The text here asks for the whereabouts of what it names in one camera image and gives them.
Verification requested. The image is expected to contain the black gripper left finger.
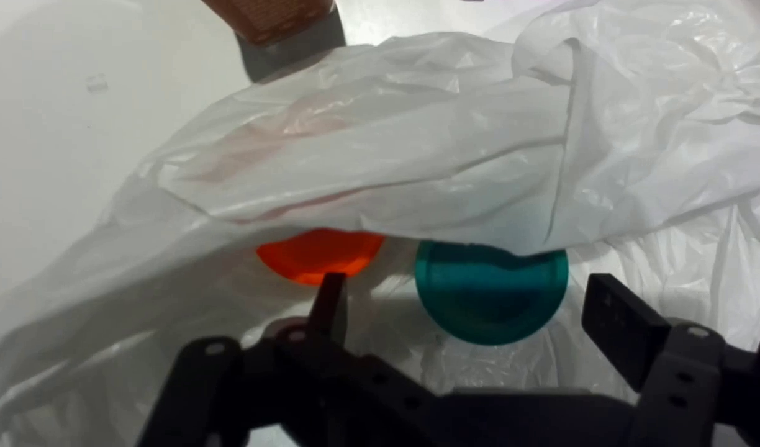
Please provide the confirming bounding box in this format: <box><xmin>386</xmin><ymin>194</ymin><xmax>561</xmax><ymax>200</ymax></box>
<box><xmin>134</xmin><ymin>270</ymin><xmax>515</xmax><ymax>447</ymax></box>

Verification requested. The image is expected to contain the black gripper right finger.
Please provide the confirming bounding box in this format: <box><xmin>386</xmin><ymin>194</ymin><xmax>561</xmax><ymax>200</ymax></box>
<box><xmin>511</xmin><ymin>270</ymin><xmax>760</xmax><ymax>447</ymax></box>

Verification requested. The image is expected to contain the teal lid dough tub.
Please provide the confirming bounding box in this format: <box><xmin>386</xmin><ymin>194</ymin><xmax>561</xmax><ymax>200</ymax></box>
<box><xmin>412</xmin><ymin>238</ymin><xmax>572</xmax><ymax>348</ymax></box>

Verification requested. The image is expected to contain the red-orange lid yellow dough tub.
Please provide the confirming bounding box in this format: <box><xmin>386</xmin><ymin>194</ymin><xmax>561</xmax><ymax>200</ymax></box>
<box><xmin>253</xmin><ymin>227</ymin><xmax>391</xmax><ymax>287</ymax></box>

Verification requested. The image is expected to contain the white plastic bag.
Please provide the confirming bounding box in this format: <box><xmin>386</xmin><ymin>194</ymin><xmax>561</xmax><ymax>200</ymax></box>
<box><xmin>0</xmin><ymin>0</ymin><xmax>760</xmax><ymax>447</ymax></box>

